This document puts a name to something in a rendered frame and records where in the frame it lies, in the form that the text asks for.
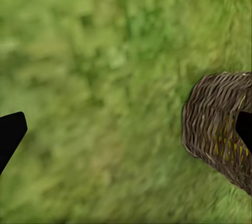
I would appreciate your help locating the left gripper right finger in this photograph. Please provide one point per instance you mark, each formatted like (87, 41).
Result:
(244, 128)

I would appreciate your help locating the wicker basket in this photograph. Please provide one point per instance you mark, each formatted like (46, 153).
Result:
(217, 100)

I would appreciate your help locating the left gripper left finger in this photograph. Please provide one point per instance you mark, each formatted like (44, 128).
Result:
(12, 129)

